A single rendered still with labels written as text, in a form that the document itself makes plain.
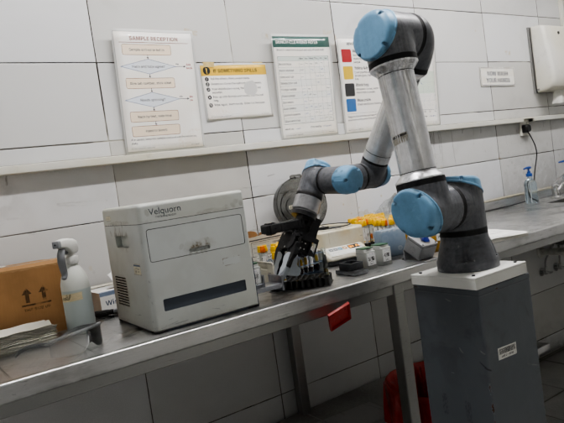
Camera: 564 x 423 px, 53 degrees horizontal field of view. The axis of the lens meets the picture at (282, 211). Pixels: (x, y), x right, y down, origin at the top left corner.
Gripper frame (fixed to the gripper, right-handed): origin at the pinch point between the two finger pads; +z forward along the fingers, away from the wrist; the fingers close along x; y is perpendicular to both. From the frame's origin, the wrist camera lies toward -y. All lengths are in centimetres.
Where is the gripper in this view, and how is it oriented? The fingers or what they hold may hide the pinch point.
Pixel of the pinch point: (277, 279)
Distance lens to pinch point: 154.3
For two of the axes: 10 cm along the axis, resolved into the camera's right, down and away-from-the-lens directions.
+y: 7.8, 3.7, 5.0
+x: -5.5, 0.4, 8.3
